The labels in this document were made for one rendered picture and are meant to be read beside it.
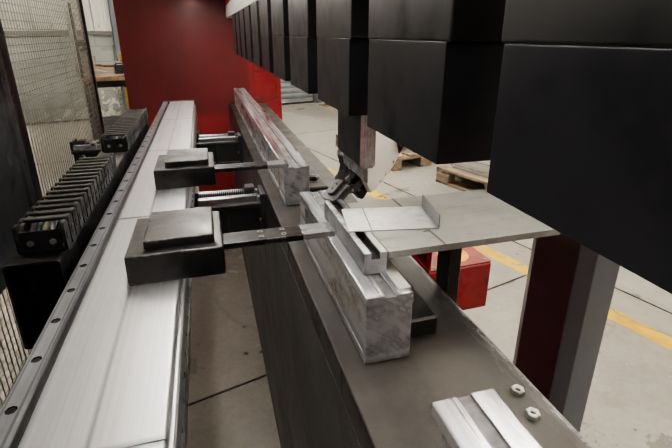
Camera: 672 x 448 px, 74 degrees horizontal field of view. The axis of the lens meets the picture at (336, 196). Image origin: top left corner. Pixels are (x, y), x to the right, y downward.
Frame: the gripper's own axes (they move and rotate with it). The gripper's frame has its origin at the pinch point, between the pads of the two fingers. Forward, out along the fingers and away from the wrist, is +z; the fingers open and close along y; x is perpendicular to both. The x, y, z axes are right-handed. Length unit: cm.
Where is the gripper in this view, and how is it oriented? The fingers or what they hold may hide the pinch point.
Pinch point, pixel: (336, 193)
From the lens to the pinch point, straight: 76.6
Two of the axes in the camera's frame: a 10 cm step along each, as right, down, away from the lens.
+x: 7.2, 2.4, -6.6
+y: -3.5, -6.9, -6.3
